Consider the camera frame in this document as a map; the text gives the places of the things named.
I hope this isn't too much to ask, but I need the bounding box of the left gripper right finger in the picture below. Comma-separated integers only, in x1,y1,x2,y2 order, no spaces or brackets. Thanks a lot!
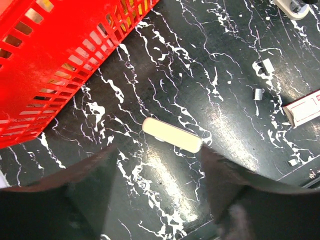
201,146,320,240

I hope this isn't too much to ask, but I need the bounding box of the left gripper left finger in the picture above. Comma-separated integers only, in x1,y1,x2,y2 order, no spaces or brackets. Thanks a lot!
0,145,117,240

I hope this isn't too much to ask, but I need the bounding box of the white staple box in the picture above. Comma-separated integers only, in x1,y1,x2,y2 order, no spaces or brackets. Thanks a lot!
282,90,320,128

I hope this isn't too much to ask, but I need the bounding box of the silver staple strip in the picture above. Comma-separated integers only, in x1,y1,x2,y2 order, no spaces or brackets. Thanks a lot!
261,58,275,76
253,88,265,101

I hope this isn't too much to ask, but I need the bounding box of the small silver staple piece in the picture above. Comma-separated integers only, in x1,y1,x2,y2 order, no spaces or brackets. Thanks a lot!
288,159,298,167

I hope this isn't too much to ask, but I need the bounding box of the black marble pattern mat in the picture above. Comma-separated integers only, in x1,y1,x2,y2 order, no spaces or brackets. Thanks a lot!
0,0,320,240

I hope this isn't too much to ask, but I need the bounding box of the red plastic shopping basket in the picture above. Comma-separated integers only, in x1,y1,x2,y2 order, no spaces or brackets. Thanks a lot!
0,0,156,148

